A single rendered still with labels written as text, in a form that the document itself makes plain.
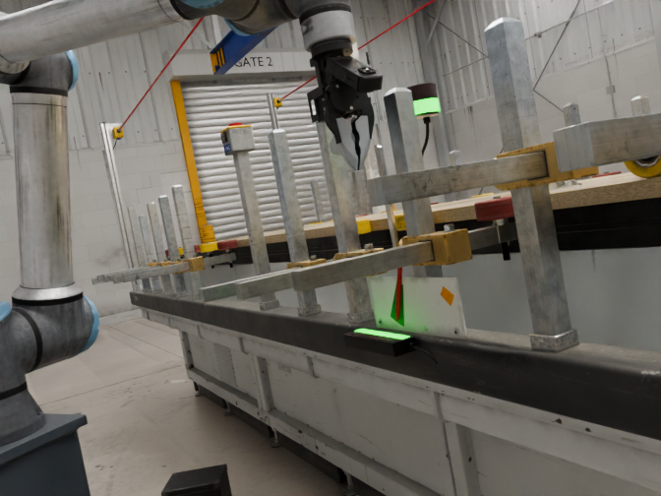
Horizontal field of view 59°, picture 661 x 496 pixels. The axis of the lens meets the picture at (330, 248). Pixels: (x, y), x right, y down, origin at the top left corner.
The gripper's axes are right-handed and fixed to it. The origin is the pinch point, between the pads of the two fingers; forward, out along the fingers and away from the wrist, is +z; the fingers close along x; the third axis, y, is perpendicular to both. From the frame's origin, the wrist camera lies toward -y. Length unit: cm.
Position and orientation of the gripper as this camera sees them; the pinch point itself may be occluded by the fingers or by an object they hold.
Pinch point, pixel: (358, 161)
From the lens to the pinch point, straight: 100.8
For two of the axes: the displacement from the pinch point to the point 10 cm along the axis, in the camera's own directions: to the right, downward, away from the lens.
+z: 1.8, 9.8, 0.5
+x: -8.6, 1.8, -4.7
